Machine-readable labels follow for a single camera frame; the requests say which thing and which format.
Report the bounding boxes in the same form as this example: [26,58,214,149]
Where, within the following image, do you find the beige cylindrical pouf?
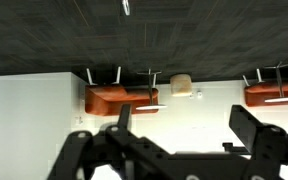
[169,73,194,98]

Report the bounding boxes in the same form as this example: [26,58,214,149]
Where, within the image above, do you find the small white floor object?
[121,0,131,16]

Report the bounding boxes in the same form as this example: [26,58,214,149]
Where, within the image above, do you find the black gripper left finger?
[47,103,185,180]

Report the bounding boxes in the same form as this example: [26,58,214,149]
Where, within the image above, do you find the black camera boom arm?
[221,141,252,155]

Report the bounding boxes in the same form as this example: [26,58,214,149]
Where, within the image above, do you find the small white round side table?
[135,68,168,111]
[263,61,288,104]

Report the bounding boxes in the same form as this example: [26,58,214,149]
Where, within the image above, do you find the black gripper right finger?
[228,104,288,180]

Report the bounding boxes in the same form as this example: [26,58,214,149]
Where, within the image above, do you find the orange sofa with white legs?
[84,66,160,117]
[242,68,288,108]

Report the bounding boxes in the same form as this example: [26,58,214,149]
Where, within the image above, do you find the white wall outlet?
[189,89,204,100]

